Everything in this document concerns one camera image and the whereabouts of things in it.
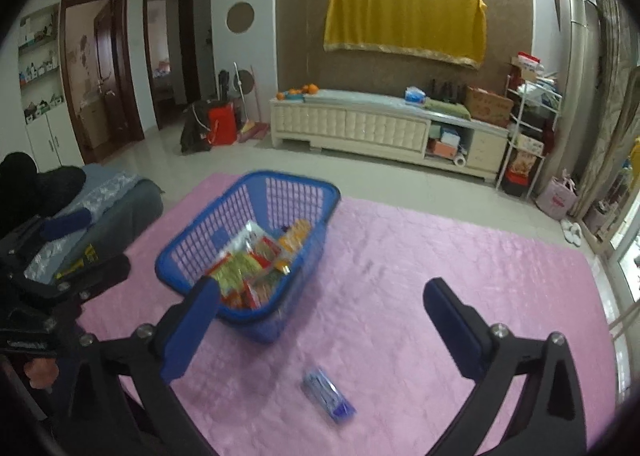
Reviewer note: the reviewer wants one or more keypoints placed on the blue tissue pack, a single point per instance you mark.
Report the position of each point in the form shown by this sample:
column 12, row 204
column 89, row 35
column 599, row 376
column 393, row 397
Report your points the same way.
column 415, row 95

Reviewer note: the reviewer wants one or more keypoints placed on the pink quilted table cover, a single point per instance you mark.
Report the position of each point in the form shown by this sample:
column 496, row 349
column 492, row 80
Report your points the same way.
column 361, row 320

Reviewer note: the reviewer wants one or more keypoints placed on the white metal shelf rack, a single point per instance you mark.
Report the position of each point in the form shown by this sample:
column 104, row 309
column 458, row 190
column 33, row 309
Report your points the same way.
column 533, row 119

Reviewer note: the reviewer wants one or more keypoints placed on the blue plastic basket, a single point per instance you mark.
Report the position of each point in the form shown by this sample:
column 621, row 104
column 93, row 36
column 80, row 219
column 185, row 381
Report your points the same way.
column 261, row 203

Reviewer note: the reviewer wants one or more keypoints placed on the large red yellow snack bag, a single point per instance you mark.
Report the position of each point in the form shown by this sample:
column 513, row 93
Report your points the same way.
column 238, row 276

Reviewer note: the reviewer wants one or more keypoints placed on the blue Doublemint gum pack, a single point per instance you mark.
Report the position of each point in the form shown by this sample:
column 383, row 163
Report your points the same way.
column 321, row 390

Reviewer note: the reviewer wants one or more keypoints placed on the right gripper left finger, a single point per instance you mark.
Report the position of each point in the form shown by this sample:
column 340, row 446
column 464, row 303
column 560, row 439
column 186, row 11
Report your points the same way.
column 122, row 401

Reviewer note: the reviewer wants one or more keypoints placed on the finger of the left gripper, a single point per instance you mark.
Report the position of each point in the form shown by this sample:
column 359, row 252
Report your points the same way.
column 59, row 227
column 88, row 283

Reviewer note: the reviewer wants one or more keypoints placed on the beige patterned curtain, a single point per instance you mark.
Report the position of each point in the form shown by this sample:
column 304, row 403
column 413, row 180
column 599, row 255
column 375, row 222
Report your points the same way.
column 618, row 122

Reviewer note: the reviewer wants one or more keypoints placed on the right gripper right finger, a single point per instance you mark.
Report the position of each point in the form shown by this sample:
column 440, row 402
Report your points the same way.
column 549, row 418

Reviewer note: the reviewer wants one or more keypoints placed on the person's right hand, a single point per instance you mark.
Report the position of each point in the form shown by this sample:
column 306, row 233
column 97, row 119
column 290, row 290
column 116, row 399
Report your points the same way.
column 42, row 373

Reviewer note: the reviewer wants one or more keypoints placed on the broom and dustpan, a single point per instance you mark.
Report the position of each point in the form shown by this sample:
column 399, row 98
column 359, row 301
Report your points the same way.
column 253, row 126

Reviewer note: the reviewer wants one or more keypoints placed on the oranges on blue plate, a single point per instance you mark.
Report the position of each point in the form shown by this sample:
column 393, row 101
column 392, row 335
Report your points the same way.
column 298, row 93

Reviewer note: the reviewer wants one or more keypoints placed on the white slippers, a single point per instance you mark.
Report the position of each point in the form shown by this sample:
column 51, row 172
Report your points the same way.
column 572, row 232

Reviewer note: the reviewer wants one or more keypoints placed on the standing air conditioner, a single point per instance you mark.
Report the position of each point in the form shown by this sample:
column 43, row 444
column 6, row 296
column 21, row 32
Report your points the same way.
column 575, row 130

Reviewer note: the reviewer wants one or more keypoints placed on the red bag on floor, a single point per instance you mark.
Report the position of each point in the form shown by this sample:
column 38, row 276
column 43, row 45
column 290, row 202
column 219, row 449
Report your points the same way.
column 222, row 127

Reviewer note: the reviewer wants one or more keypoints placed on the grey embroidered chair cover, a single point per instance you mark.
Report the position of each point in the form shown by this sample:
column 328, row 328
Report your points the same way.
column 122, row 206

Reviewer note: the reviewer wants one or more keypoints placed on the cream TV cabinet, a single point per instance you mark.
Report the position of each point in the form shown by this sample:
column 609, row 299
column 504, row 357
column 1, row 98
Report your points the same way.
column 390, row 128

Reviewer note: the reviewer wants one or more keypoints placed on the orange chips snack bag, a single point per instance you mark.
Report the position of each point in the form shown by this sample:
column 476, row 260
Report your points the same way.
column 292, row 240

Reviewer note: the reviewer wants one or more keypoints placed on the yellow cloth covered TV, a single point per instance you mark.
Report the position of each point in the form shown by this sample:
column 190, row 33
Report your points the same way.
column 450, row 31

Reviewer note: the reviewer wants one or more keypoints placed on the black bag on floor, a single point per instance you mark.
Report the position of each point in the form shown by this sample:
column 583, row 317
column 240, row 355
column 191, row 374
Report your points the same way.
column 193, row 138

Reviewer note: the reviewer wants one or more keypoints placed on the pink tote bag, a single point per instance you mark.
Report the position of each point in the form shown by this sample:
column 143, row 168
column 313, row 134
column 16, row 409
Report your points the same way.
column 558, row 197

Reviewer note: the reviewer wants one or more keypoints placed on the cardboard box on cabinet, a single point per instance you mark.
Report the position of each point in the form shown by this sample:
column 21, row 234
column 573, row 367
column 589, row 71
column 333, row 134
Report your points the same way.
column 488, row 107

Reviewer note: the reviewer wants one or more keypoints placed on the small red snack bag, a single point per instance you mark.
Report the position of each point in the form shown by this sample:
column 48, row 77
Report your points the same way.
column 265, row 251

